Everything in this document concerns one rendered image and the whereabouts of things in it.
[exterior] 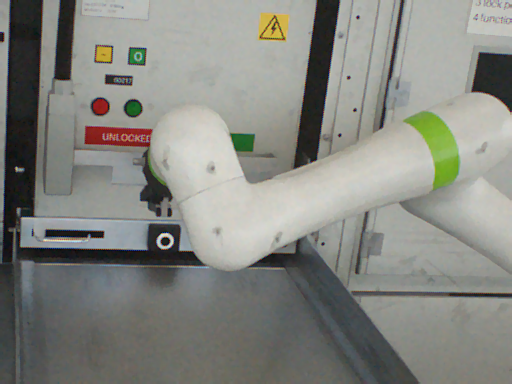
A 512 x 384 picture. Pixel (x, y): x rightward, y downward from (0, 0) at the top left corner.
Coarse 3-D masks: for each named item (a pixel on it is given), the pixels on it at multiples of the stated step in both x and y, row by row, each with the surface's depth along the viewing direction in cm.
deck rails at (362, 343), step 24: (24, 264) 174; (312, 264) 179; (24, 288) 164; (312, 288) 177; (336, 288) 166; (24, 312) 155; (336, 312) 166; (360, 312) 155; (24, 336) 147; (336, 336) 159; (360, 336) 155; (384, 336) 145; (24, 360) 140; (360, 360) 151; (384, 360) 145
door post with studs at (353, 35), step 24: (360, 0) 169; (336, 24) 170; (360, 24) 171; (336, 48) 172; (360, 48) 172; (336, 72) 174; (360, 72) 174; (336, 96) 175; (360, 96) 176; (336, 120) 177; (336, 144) 178; (312, 240) 185; (336, 240) 186
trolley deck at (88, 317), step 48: (0, 288) 164; (48, 288) 166; (96, 288) 168; (144, 288) 170; (192, 288) 172; (240, 288) 174; (288, 288) 177; (0, 336) 147; (48, 336) 149; (96, 336) 151; (144, 336) 152; (192, 336) 154; (240, 336) 156; (288, 336) 158
